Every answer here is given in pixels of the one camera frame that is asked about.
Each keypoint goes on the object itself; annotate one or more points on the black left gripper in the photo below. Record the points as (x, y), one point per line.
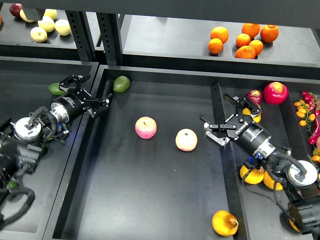
(75, 100)

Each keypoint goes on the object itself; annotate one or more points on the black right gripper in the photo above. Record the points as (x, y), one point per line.
(241, 129)

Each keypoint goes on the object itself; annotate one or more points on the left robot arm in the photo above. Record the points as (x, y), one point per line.
(22, 143)

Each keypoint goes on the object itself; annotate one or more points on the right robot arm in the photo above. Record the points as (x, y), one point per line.
(299, 178)

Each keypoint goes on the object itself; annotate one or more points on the yellow pear upper right tray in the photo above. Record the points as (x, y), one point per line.
(257, 117)

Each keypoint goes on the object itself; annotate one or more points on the green avocado upper left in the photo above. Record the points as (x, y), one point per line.
(54, 89)

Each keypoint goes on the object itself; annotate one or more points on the dark red pear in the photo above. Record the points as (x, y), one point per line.
(255, 96)

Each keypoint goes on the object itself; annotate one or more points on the green avocado tray corner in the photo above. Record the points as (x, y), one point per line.
(121, 84)

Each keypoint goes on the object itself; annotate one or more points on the pale yellow pear right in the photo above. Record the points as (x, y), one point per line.
(62, 26)

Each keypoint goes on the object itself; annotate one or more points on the pale yellow pear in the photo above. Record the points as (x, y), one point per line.
(62, 26)
(38, 34)
(47, 24)
(51, 13)

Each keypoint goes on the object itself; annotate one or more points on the pale yellow pear front left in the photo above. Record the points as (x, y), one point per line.
(38, 34)

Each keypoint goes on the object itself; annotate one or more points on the pale yellow pear middle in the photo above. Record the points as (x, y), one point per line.
(47, 24)

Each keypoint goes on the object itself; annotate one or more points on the pale yellow pear back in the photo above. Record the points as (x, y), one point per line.
(51, 13)

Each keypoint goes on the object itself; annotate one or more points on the pale pear behind tag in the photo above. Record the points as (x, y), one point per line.
(23, 16)

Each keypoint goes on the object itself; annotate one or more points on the pale yellow pink apple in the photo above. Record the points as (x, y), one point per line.
(186, 140)

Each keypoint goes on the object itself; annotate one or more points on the large red apple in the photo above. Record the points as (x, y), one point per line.
(275, 93)

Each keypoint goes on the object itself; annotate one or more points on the black left tray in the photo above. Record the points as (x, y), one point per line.
(24, 88)

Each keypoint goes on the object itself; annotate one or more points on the black shelf upright right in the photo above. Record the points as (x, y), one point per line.
(110, 35)

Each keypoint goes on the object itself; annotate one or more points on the black shelf upright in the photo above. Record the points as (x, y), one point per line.
(110, 35)
(82, 36)

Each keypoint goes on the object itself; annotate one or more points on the pink red apple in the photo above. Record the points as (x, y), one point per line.
(146, 127)

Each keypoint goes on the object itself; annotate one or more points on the orange bottom front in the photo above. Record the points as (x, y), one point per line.
(245, 52)

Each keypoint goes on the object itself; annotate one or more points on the orange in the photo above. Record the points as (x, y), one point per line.
(269, 33)
(221, 33)
(245, 52)
(251, 29)
(215, 46)
(257, 45)

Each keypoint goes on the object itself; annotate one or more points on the black shelf upright left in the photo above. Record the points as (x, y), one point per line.
(82, 36)

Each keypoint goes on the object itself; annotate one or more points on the cherry tomato bunch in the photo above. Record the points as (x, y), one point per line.
(307, 110)

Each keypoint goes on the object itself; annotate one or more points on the orange far left lower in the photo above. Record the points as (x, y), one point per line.
(215, 46)

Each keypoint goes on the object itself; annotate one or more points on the orange right lower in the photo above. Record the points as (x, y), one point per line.
(257, 45)

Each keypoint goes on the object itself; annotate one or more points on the orange small centre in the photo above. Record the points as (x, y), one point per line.
(242, 39)

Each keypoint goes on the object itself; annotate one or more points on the red chili pepper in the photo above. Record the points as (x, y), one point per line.
(312, 140)

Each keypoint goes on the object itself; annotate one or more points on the orange far left upper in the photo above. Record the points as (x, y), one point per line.
(221, 33)

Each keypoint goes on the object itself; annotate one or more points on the orange top centre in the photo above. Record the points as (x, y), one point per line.
(251, 29)

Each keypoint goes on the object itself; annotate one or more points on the orange top right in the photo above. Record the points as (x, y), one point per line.
(269, 33)

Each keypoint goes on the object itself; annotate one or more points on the black centre tray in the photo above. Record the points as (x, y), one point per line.
(124, 187)

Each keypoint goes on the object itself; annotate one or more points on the dark red fruit on shelf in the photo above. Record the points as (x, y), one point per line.
(15, 9)

